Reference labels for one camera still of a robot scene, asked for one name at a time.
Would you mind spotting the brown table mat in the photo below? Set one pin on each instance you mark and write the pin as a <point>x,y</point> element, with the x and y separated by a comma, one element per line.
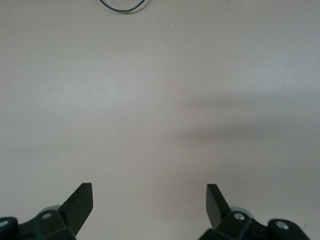
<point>160,100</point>

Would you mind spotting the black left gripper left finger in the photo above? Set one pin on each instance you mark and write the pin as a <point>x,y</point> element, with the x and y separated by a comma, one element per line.
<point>72,212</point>

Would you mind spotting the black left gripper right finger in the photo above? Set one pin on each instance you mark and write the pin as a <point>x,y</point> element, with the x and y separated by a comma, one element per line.
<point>237,227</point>

